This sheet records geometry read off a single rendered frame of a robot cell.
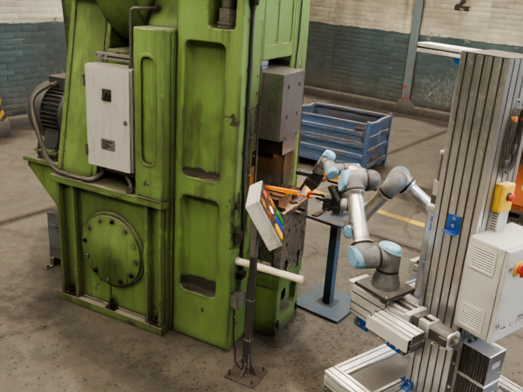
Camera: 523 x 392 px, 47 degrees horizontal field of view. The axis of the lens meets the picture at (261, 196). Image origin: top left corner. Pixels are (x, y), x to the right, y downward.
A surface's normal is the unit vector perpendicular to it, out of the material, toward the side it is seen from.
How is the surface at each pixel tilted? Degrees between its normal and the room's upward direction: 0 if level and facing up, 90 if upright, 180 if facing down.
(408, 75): 90
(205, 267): 90
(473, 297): 90
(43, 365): 0
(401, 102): 90
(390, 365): 0
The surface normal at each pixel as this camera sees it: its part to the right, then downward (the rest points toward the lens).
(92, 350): 0.06, -0.94
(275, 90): -0.47, 0.28
